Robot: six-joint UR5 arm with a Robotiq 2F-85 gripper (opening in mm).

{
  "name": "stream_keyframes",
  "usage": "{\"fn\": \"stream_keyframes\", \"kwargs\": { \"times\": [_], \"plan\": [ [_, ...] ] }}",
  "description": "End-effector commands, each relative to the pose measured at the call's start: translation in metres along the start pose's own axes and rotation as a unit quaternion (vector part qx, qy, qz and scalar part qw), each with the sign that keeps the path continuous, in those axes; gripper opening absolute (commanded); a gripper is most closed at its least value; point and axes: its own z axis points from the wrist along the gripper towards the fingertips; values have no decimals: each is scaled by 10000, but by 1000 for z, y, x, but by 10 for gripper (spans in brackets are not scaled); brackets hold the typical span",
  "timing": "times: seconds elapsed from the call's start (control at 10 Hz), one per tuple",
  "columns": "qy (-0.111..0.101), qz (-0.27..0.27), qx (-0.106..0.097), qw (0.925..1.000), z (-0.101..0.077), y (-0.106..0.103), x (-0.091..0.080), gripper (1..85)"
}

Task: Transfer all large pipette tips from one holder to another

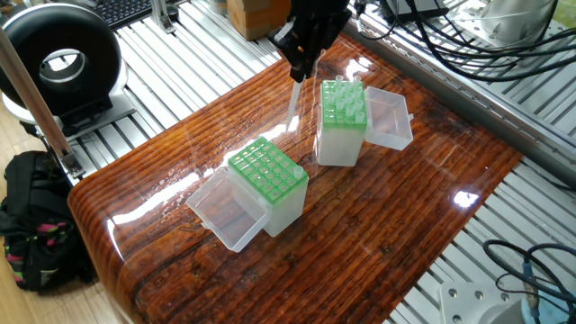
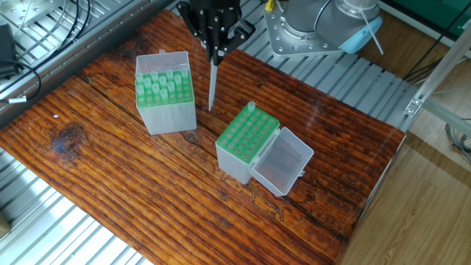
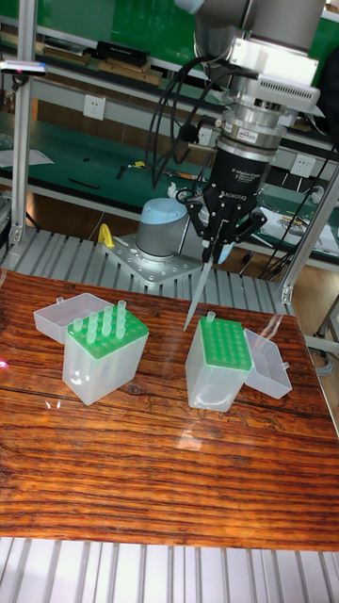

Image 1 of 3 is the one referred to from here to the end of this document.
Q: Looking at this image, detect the black cable bundle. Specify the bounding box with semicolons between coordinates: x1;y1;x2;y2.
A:
360;0;576;82

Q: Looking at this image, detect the black ring light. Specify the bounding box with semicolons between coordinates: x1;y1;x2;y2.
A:
0;4;122;138

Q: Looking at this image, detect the black cable with connector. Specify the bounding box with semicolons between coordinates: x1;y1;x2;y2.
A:
484;236;576;298

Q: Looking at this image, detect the clear green-rack pipette tip box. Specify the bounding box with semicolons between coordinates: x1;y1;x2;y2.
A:
313;79;414;167
186;138;310;253

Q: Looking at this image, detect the silver robot mount plate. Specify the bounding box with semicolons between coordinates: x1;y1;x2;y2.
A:
439;281;541;324

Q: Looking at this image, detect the black backpack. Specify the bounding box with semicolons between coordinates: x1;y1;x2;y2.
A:
0;150;98;292

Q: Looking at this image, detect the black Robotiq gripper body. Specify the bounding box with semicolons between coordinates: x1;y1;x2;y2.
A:
286;0;354;41

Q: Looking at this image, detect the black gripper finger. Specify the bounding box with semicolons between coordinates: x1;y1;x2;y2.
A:
297;34;329;84
273;22;304;66

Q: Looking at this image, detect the black keyboard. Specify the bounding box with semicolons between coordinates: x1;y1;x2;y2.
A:
90;0;156;26

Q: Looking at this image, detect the brown wooden pole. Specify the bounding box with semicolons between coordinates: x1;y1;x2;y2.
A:
0;36;80;179

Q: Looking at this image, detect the brown cardboard box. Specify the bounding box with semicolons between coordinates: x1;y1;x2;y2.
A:
225;0;293;42

